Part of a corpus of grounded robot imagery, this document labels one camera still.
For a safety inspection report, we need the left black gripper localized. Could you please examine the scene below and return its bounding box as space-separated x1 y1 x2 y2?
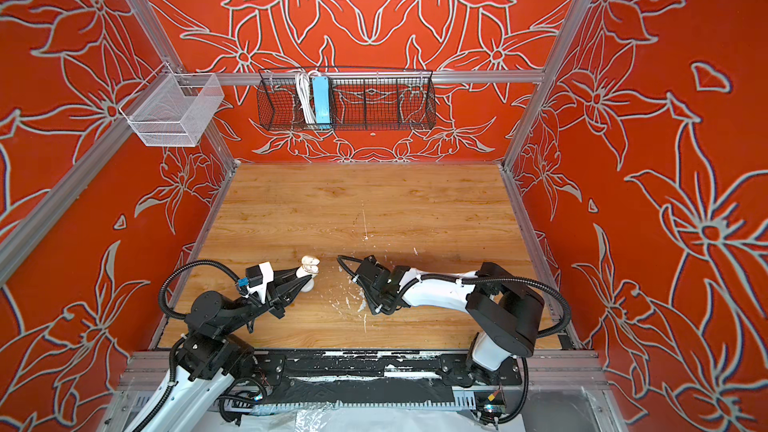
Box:
220 266 309 338

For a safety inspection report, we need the white earbud charging case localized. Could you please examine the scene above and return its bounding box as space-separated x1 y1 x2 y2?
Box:
296 255 320 278

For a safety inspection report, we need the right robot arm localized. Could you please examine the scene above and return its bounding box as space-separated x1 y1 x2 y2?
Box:
337 255 572 372

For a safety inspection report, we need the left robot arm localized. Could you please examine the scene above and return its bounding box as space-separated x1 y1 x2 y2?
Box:
126 256 320 431

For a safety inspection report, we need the small green circuit board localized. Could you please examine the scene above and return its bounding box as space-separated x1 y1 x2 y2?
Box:
477 391 510 425

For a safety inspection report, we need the blue box in basket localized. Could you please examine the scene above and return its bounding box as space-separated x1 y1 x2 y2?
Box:
312 76 331 128

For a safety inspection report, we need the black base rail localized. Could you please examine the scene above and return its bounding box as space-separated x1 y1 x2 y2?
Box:
223 349 523 415

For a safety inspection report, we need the black wire wall basket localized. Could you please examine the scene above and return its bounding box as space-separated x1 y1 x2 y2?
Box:
257 66 437 132

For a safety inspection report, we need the white cable in basket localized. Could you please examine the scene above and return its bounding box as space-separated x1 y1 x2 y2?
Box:
295 71 317 126

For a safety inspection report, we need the clear plastic wall bin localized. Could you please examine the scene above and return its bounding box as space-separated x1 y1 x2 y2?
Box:
118 63 224 147

